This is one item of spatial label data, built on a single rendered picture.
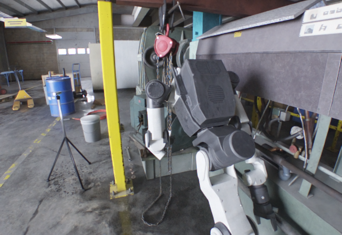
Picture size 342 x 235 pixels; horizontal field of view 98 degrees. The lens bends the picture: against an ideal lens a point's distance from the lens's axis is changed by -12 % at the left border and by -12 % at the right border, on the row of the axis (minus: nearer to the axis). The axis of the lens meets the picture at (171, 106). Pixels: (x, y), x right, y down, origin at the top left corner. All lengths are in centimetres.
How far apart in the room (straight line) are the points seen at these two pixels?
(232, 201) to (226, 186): 7
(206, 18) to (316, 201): 174
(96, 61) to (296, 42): 702
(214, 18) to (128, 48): 566
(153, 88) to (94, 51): 676
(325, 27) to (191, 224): 153
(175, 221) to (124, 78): 640
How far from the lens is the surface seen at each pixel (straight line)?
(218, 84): 80
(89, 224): 171
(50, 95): 468
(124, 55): 734
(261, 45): 119
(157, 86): 79
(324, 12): 103
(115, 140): 157
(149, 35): 235
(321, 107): 96
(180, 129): 157
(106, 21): 145
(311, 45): 100
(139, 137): 197
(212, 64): 84
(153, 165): 191
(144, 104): 173
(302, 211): 111
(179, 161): 199
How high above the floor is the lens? 125
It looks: 16 degrees down
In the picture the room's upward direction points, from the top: straight up
